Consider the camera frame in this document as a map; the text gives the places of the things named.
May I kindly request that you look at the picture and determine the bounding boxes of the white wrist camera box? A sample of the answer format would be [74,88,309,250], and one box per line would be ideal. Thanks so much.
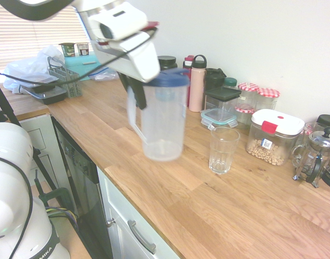
[87,3,160,44]

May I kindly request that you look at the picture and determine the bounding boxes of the clear pitcher with blue lid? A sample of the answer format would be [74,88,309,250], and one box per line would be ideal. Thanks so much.
[126,67,191,162]

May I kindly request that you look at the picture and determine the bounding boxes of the beige window blinds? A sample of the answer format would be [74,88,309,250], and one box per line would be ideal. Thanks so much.
[0,0,91,72]

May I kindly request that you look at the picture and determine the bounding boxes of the clear zip bag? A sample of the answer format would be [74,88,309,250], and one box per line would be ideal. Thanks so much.
[87,67,119,81]

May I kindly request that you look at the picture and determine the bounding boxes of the black shaker bottle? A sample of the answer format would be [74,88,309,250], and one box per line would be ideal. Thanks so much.
[204,67,227,94]

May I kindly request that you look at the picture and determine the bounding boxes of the black camera stand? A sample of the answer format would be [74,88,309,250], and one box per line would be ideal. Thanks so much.
[0,75,59,191]

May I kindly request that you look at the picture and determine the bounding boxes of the clear glass jar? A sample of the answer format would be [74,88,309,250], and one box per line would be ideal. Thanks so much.
[302,121,326,152]

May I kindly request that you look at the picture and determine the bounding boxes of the teal box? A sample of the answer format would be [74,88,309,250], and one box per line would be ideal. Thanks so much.
[64,52,111,81]

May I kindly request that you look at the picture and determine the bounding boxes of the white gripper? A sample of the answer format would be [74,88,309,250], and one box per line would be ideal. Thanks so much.
[93,32,161,110]

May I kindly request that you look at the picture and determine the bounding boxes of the metal cabinet handle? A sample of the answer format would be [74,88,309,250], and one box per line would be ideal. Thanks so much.
[127,220,157,254]

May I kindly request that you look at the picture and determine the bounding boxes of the glass French press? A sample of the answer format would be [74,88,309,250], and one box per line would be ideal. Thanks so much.
[291,126,330,188]

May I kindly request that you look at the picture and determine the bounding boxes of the white plastic bag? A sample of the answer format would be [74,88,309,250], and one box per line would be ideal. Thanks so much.
[3,45,65,94]

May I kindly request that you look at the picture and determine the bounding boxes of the jar with green lid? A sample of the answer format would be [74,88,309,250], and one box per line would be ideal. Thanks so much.
[223,77,239,91]

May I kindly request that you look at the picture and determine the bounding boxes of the white cabinet front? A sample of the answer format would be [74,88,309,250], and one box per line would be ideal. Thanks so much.
[96,166,181,259]

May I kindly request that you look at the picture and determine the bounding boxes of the clear drinking glass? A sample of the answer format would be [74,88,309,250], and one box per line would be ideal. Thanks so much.
[208,126,240,175]

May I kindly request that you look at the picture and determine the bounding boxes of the small jar red checked lid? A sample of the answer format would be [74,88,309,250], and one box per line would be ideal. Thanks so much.
[234,104,256,129]

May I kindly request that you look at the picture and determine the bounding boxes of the brown paper cup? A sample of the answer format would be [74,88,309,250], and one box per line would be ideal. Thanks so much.
[76,42,90,57]

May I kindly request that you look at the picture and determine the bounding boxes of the glass container with teal lid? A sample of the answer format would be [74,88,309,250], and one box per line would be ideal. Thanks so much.
[200,107,239,130]

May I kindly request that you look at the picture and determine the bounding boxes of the square container with black lid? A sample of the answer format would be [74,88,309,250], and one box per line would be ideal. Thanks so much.
[204,86,243,121]

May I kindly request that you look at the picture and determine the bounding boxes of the green paper cup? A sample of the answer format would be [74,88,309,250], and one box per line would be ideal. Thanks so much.
[58,42,76,58]

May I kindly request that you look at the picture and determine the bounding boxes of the coloured wire bundle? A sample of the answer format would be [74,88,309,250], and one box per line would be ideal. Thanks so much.
[45,206,79,230]

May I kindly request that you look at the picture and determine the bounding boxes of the grey cutlery basket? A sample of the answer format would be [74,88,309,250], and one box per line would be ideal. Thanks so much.
[48,56,83,98]

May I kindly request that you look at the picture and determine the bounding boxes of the black jar with lid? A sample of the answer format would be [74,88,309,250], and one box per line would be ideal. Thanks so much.
[157,55,178,72]

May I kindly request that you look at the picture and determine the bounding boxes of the cereal container with white lid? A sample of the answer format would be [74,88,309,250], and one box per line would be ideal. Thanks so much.
[245,109,306,167]

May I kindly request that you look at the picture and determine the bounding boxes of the tall jar red checked lid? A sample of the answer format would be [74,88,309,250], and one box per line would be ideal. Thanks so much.
[255,87,281,114]
[237,82,260,108]

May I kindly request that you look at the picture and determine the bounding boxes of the green clamp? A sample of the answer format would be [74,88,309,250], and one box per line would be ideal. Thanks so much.
[40,187,73,214]

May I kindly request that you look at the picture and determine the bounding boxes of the pink bottle with black cap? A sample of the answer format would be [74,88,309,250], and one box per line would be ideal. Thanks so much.
[188,54,208,113]

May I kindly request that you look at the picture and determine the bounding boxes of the red water bottle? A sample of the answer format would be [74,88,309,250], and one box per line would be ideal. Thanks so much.
[182,55,194,75]

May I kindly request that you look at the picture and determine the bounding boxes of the steel dishwasher front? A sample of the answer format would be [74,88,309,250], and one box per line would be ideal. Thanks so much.
[51,115,114,259]

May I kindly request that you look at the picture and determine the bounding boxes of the black camera cable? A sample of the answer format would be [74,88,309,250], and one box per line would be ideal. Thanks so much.
[0,26,160,87]

